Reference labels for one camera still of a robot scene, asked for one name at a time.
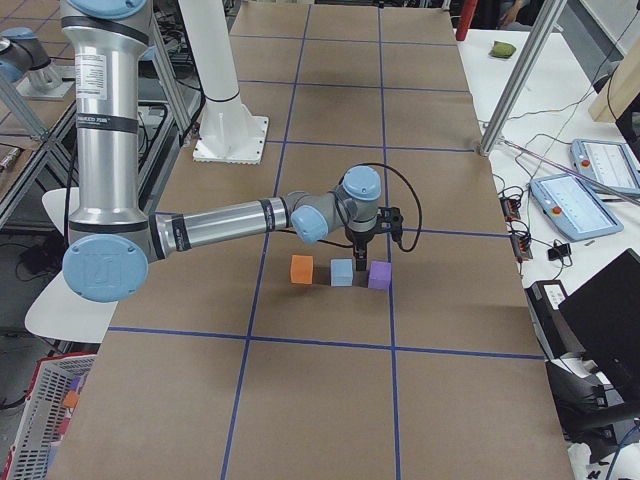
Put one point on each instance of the white plastic basket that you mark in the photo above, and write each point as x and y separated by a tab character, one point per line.
39	431

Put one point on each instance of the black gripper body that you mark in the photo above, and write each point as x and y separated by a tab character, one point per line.
359	241

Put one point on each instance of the aluminium frame post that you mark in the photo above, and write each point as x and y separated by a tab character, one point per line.
537	38

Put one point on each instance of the light blue foam block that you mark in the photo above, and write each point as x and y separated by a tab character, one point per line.
341	272

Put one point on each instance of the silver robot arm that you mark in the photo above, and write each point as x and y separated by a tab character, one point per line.
22	54
116	232

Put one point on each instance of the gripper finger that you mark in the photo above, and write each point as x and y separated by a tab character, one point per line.
361	258

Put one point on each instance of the white camera stand pole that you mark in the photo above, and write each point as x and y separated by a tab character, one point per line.
228	131

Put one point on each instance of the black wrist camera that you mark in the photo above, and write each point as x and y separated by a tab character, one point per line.
389	220

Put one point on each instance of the purple foam block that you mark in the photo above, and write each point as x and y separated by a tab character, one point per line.
380	275

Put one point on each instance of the green bean bag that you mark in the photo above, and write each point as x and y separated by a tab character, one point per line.
502	50

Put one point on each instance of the far blue teach pendant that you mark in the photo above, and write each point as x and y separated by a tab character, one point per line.
608	163

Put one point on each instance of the red cylinder object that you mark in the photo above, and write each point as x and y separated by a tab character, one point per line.
465	20

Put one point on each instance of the near blue teach pendant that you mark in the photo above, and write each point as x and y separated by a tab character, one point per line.
574	208

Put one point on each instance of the orange foam block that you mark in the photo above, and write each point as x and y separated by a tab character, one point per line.
301	269

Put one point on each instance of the blue teach pendant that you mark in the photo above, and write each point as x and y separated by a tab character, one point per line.
574	208
608	163

